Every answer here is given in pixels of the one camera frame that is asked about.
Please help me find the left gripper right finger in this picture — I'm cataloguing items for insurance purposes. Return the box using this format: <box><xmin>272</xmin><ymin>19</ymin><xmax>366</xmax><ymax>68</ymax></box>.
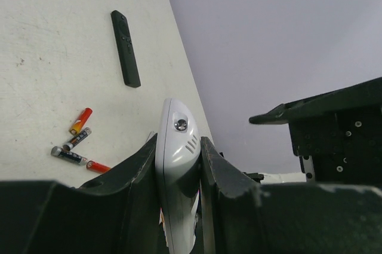
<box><xmin>201</xmin><ymin>137</ymin><xmax>381</xmax><ymax>253</ymax></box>

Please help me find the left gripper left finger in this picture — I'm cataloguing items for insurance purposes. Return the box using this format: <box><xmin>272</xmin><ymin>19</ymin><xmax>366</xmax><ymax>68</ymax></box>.
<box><xmin>1</xmin><ymin>137</ymin><xmax>160</xmax><ymax>253</ymax></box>

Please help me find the white rounded remote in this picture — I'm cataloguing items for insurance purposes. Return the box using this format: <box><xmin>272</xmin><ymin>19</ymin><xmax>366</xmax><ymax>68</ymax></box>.
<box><xmin>155</xmin><ymin>98</ymin><xmax>201</xmax><ymax>253</ymax></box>

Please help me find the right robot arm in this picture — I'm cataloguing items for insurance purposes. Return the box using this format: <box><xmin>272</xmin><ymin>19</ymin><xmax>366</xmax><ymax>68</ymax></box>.
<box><xmin>249</xmin><ymin>78</ymin><xmax>381</xmax><ymax>186</ymax></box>

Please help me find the black slim remote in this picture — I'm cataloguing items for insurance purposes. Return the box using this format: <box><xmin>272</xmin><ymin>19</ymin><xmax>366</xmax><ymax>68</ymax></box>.
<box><xmin>111</xmin><ymin>10</ymin><xmax>141</xmax><ymax>88</ymax></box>

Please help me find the red orange battery lower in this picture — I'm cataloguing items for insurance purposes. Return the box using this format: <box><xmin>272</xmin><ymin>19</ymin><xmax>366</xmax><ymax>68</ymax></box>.
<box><xmin>86</xmin><ymin>161</ymin><xmax>111</xmax><ymax>173</ymax></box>

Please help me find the red orange battery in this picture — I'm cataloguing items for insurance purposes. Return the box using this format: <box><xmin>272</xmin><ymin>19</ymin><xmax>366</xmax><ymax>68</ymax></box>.
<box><xmin>69</xmin><ymin>108</ymin><xmax>93</xmax><ymax>134</ymax></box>
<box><xmin>86</xmin><ymin>161</ymin><xmax>111</xmax><ymax>173</ymax></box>

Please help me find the dark grey battery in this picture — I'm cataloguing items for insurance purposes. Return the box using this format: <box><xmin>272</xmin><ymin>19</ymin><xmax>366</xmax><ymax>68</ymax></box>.
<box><xmin>51</xmin><ymin>146</ymin><xmax>88</xmax><ymax>166</ymax></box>
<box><xmin>63</xmin><ymin>127</ymin><xmax>91</xmax><ymax>151</ymax></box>

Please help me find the red orange battery upper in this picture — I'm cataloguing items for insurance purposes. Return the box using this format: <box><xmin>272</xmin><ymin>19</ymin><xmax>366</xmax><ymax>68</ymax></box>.
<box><xmin>69</xmin><ymin>108</ymin><xmax>93</xmax><ymax>134</ymax></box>

